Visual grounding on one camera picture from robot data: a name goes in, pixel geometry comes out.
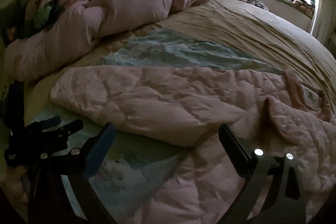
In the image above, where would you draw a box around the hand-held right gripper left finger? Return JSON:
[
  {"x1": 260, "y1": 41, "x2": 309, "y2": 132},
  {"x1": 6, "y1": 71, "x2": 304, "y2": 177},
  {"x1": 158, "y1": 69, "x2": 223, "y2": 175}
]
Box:
[{"x1": 28, "y1": 122, "x2": 116, "y2": 224}]

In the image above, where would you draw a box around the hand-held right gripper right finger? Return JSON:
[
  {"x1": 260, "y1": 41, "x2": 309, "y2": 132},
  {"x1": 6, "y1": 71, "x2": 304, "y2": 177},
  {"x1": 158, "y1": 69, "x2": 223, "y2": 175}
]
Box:
[{"x1": 218, "y1": 124, "x2": 308, "y2": 224}]

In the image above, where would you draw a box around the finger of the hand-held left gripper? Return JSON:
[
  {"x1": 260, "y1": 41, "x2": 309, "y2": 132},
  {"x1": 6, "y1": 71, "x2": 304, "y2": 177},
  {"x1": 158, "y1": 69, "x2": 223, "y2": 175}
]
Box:
[
  {"x1": 26, "y1": 116, "x2": 61, "y2": 133},
  {"x1": 51, "y1": 119, "x2": 84, "y2": 141}
]

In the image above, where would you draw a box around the pink quilted blanket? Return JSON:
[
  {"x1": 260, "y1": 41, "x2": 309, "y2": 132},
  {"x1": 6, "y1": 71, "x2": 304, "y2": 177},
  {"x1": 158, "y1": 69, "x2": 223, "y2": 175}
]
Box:
[{"x1": 49, "y1": 64, "x2": 336, "y2": 224}]

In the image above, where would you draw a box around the green printed pillow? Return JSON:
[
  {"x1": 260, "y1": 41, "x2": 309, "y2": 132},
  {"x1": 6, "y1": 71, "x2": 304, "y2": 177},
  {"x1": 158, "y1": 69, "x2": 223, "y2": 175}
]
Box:
[{"x1": 16, "y1": 0, "x2": 63, "y2": 33}]

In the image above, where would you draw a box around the teal cartoon printed blanket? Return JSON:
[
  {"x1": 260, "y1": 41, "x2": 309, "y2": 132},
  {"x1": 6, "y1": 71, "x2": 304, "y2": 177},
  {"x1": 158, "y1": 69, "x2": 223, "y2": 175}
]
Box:
[{"x1": 24, "y1": 27, "x2": 285, "y2": 219}]

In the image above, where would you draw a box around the bed with tan sheet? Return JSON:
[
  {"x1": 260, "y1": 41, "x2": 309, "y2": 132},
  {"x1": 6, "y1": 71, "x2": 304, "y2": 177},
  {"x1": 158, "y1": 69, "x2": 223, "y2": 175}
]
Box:
[{"x1": 24, "y1": 0, "x2": 336, "y2": 140}]

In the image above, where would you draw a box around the pink duvet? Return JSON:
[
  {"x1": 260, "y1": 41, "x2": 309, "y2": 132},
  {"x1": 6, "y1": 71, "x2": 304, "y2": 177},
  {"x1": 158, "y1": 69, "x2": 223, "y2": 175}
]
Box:
[{"x1": 4, "y1": 0, "x2": 219, "y2": 83}]

